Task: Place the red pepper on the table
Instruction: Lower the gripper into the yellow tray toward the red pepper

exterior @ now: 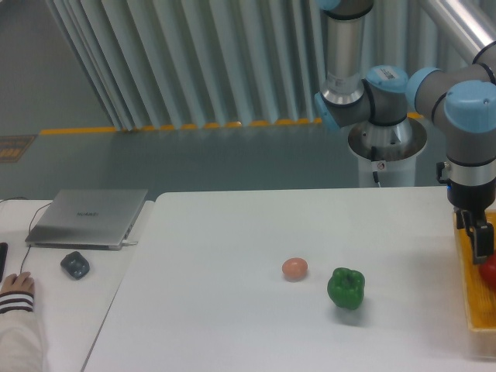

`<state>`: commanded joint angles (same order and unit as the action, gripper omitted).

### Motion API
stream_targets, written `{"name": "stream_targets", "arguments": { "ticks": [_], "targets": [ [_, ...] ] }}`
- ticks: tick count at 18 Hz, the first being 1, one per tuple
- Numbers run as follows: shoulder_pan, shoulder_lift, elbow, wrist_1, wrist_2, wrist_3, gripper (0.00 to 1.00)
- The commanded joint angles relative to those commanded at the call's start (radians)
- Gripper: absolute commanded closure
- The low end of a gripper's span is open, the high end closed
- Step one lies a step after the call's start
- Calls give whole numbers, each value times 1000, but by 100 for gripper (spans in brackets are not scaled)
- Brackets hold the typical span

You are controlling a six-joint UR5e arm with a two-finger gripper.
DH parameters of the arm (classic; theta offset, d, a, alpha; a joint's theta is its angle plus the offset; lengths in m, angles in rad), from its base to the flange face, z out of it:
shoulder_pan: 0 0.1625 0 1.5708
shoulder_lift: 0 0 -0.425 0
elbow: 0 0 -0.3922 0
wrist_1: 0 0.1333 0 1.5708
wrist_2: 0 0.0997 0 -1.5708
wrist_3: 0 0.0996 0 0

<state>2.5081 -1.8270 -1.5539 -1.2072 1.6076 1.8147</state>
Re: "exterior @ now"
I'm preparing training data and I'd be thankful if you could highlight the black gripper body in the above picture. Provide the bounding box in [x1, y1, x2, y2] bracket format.
[447, 181, 495, 212]

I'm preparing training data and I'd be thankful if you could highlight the red bell pepper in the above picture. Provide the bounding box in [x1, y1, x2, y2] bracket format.
[479, 254, 496, 291]

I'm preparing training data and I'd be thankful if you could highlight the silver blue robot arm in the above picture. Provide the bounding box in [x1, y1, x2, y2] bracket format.
[315, 1, 495, 264]

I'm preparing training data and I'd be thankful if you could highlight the white striped sleeve forearm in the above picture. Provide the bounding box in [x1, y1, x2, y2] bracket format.
[1, 291, 43, 371]

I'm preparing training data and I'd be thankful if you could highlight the green bell pepper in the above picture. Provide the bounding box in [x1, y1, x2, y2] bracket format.
[327, 267, 365, 310]

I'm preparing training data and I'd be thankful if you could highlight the person's hand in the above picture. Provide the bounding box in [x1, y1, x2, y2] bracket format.
[1, 271, 35, 295]

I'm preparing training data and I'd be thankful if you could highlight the yellow wicker basket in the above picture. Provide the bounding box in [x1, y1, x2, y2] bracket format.
[453, 212, 495, 335]

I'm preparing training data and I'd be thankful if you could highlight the silver laptop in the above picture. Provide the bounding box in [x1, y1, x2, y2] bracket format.
[26, 189, 147, 250]

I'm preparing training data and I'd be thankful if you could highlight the dark grey small case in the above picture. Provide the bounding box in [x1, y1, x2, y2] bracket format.
[60, 251, 91, 280]

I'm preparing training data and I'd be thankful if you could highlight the black keyboard edge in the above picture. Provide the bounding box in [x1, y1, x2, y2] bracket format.
[0, 242, 9, 281]

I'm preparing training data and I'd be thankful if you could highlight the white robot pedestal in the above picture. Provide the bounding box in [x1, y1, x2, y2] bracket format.
[348, 118, 427, 188]

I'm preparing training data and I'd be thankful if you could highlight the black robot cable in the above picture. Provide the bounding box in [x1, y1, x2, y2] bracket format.
[370, 145, 383, 189]

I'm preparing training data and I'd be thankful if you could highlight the black mouse cable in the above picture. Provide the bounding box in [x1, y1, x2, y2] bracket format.
[0, 196, 55, 277]

